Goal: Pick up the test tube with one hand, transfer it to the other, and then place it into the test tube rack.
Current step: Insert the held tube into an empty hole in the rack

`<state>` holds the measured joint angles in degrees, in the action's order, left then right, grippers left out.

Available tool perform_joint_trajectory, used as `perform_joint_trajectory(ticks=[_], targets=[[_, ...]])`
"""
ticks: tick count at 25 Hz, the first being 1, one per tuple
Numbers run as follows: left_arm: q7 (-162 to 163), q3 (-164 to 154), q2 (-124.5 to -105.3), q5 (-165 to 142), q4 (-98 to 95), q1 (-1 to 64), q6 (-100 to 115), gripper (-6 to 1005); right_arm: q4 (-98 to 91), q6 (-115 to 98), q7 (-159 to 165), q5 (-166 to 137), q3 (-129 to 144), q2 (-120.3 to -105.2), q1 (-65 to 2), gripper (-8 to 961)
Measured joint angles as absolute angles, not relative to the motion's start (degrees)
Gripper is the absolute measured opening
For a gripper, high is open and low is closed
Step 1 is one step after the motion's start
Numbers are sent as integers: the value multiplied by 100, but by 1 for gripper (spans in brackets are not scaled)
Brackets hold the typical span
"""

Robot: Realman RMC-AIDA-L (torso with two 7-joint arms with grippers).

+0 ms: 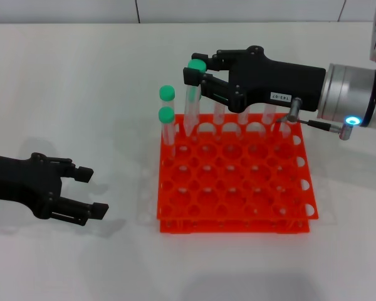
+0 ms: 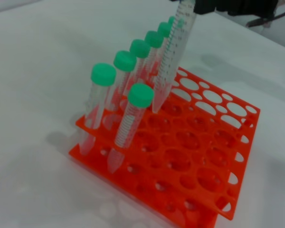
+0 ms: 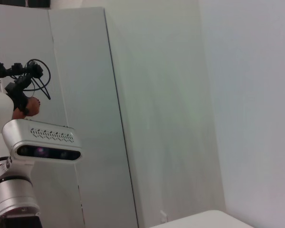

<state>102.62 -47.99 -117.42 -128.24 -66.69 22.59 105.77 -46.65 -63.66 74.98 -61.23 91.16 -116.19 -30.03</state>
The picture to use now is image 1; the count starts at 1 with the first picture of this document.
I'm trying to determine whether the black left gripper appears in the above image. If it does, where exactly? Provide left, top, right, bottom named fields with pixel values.
left=0, top=152, right=110, bottom=228

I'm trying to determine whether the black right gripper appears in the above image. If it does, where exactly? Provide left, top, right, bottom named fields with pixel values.
left=182, top=45, right=327, bottom=114

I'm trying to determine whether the orange plastic test tube rack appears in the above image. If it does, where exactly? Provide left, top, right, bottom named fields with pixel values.
left=156, top=112, right=320, bottom=235

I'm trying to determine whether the right gripper cable with connector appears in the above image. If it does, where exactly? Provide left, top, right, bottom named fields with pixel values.
left=277, top=97, right=353, bottom=141

